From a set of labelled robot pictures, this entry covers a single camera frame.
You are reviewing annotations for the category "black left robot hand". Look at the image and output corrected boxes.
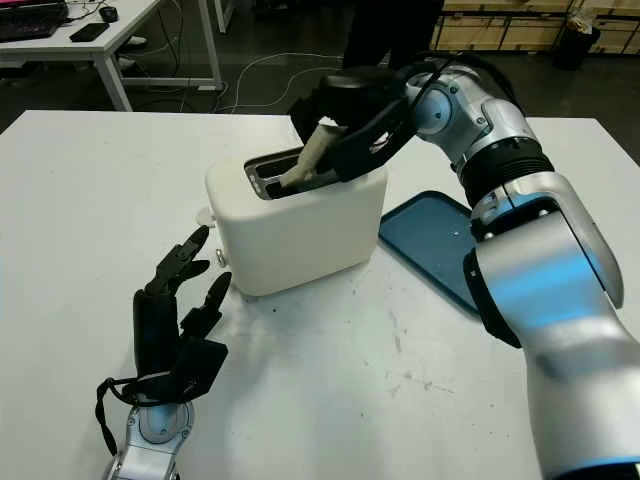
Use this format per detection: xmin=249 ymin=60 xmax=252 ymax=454
xmin=132 ymin=225 xmax=233 ymax=382

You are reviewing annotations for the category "wooden shipping crate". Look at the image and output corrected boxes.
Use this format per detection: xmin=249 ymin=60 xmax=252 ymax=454
xmin=429 ymin=0 xmax=574 ymax=54
xmin=582 ymin=0 xmax=640 ymax=56

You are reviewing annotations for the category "white bread slice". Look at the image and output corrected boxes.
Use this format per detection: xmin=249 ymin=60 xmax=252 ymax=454
xmin=279 ymin=117 xmax=349 ymax=189

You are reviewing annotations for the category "black laptop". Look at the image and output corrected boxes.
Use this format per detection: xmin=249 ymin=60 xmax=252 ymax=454
xmin=0 ymin=0 xmax=69 ymax=43

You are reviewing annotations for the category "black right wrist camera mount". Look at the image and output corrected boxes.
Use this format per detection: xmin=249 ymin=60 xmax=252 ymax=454
xmin=344 ymin=99 xmax=420 ymax=184

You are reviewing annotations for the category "black smartphone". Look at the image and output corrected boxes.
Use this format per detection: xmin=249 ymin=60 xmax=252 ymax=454
xmin=68 ymin=22 xmax=111 ymax=43

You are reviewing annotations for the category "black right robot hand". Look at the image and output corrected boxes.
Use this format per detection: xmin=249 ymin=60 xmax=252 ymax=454
xmin=288 ymin=66 xmax=409 ymax=183

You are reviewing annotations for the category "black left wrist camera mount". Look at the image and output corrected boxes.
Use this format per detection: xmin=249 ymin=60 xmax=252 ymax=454
xmin=122 ymin=339 xmax=230 ymax=404

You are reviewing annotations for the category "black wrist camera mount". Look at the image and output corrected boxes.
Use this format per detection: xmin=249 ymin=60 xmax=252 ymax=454
xmin=122 ymin=339 xmax=230 ymax=404
xmin=344 ymin=99 xmax=420 ymax=184

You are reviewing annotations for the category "blue plastic tray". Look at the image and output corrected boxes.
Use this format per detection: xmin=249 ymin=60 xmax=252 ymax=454
xmin=377 ymin=190 xmax=489 ymax=319

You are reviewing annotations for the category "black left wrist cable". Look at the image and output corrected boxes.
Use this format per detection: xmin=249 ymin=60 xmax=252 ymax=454
xmin=94 ymin=377 xmax=151 ymax=457

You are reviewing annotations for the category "person in black trousers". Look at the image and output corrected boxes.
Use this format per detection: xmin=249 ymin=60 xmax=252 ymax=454
xmin=342 ymin=0 xmax=446 ymax=72

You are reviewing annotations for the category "black trash bin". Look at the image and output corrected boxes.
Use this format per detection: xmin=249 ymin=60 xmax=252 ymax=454
xmin=551 ymin=17 xmax=602 ymax=72

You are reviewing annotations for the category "white cable on floor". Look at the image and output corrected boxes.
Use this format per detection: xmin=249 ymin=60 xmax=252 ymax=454
xmin=219 ymin=49 xmax=347 ymax=114

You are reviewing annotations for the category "white two-slot toaster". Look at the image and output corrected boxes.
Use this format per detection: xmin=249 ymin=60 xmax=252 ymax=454
xmin=204 ymin=145 xmax=388 ymax=298

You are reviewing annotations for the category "white office desk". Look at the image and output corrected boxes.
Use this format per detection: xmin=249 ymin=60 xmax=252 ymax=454
xmin=0 ymin=0 xmax=224 ymax=113

